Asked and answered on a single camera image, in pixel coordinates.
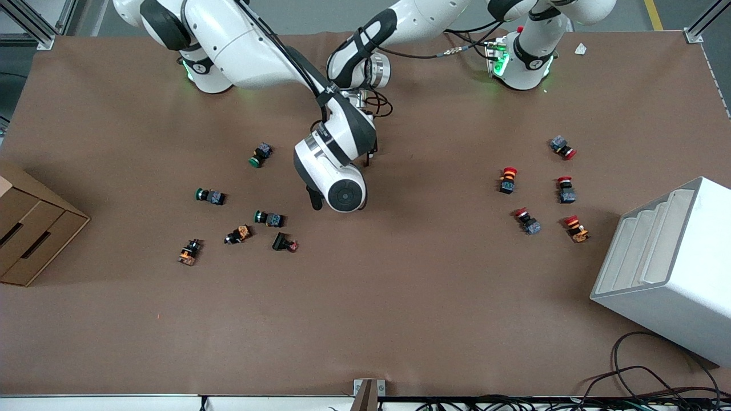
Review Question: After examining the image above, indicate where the aluminium frame profile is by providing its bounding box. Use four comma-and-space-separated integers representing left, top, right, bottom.
0, 0, 79, 51
684, 0, 731, 44

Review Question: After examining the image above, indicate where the brown cardboard box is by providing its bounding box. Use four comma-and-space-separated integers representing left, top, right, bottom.
0, 160, 91, 287

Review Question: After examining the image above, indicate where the black looped floor cable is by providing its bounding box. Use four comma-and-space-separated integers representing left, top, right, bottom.
583, 331, 725, 403

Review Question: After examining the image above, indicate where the white stepped rack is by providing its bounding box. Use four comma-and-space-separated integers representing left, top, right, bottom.
590, 176, 731, 368

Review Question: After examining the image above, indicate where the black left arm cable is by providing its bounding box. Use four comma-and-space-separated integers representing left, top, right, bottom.
365, 88, 395, 119

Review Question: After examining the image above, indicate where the metal table edge bracket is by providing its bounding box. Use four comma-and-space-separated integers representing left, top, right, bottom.
353, 378, 386, 411

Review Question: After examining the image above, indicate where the black base connector cable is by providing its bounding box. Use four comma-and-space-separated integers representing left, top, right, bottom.
388, 26, 503, 61

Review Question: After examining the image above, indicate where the red button orange block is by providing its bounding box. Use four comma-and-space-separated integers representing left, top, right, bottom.
563, 215, 591, 244

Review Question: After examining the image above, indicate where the brown paper table cover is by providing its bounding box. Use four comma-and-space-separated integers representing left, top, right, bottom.
0, 30, 731, 398

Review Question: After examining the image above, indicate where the black cable bundle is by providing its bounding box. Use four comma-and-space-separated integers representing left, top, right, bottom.
400, 397, 731, 411

